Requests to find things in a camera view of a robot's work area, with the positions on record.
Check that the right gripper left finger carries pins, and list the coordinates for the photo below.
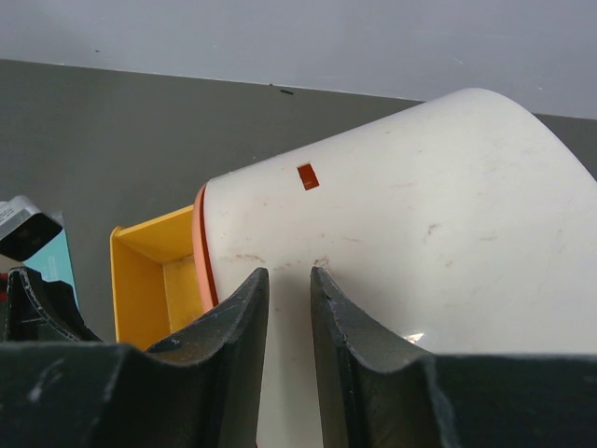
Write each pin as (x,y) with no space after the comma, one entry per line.
(199,387)

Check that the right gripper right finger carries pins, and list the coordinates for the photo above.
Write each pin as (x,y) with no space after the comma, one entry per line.
(375,389)

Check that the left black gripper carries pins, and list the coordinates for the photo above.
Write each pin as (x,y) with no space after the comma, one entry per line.
(32,309)

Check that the orange drawer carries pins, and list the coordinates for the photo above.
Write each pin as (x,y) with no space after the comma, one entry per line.
(203,267)

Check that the yellow drawer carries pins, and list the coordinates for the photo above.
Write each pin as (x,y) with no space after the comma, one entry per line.
(154,281)

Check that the white cylindrical drawer organizer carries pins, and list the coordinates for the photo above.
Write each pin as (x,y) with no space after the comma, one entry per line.
(463,224)

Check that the teal packaged sheet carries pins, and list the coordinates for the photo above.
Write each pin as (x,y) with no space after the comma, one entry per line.
(53,260)

